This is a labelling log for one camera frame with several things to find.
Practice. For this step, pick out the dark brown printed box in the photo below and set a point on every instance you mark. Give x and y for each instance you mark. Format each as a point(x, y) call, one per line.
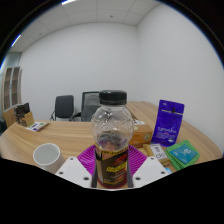
point(22, 110)

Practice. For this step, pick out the small yellow box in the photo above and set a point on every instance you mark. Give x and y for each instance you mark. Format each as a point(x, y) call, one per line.
point(158, 151)

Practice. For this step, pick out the green blue white leaflet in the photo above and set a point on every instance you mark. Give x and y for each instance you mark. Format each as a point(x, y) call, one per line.
point(37, 126)

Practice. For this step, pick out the clear drink bottle black cap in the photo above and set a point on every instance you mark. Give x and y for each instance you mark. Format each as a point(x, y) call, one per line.
point(111, 166)

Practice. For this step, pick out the orange-brown box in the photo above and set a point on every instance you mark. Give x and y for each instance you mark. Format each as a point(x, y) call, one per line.
point(141, 136)

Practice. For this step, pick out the wooden side desk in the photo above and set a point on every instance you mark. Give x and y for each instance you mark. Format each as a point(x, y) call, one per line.
point(143, 108)

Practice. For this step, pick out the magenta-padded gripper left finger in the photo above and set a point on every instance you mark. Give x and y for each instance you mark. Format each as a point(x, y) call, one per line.
point(73, 170)

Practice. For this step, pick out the wooden cabinet with glass doors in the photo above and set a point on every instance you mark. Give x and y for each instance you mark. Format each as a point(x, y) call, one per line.
point(11, 90)

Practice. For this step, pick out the purple pouch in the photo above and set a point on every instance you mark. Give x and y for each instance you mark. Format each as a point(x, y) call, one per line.
point(168, 123)

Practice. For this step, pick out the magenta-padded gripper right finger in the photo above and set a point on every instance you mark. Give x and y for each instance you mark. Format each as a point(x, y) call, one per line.
point(150, 170)

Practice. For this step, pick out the small blue white packet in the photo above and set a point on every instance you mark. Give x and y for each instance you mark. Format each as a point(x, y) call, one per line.
point(167, 170)

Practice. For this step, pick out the black office chair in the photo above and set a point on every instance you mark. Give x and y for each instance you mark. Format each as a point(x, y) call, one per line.
point(64, 106)

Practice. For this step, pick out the green packets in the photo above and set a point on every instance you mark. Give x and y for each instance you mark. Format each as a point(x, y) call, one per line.
point(183, 153)

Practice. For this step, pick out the white mug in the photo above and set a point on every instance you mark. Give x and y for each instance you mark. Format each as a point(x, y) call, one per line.
point(48, 156)

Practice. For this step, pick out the mesh office chair grey garment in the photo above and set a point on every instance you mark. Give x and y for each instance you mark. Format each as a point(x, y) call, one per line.
point(88, 108)

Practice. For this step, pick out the white ceiling light panel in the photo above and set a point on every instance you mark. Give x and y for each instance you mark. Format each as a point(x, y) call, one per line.
point(15, 40)
point(68, 1)

